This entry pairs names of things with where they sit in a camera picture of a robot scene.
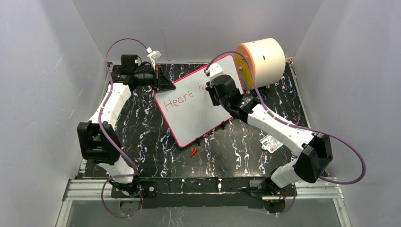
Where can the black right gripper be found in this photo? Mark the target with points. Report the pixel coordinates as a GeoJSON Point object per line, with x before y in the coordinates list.
{"type": "Point", "coordinates": [211, 89]}

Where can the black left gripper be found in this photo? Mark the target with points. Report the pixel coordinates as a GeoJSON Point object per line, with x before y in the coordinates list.
{"type": "Point", "coordinates": [163, 83]}

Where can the pink-framed whiteboard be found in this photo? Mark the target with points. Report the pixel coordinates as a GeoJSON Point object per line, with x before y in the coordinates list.
{"type": "Point", "coordinates": [188, 110]}

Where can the red marker cap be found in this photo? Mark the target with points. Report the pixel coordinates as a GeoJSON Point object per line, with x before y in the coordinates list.
{"type": "Point", "coordinates": [194, 151]}

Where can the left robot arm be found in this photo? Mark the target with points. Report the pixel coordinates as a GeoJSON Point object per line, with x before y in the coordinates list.
{"type": "Point", "coordinates": [97, 137]}

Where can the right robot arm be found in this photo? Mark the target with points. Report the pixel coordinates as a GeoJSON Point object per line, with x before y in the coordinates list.
{"type": "Point", "coordinates": [312, 150]}

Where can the white cylinder with orange face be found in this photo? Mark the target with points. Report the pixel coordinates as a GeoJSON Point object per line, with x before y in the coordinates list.
{"type": "Point", "coordinates": [265, 58]}

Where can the white printed card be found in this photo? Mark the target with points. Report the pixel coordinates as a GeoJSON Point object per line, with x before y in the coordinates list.
{"type": "Point", "coordinates": [270, 144]}

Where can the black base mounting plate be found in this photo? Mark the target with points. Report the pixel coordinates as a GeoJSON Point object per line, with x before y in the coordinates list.
{"type": "Point", "coordinates": [252, 196]}

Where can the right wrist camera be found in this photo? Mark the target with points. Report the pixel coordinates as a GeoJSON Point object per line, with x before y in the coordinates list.
{"type": "Point", "coordinates": [213, 71]}

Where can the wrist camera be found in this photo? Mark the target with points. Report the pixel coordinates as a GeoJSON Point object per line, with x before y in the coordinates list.
{"type": "Point", "coordinates": [152, 57]}
{"type": "Point", "coordinates": [213, 71]}

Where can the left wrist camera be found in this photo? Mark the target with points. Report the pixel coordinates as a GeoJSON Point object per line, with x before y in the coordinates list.
{"type": "Point", "coordinates": [152, 57]}

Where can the aluminium frame rail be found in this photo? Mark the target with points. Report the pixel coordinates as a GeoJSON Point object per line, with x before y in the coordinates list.
{"type": "Point", "coordinates": [92, 188]}

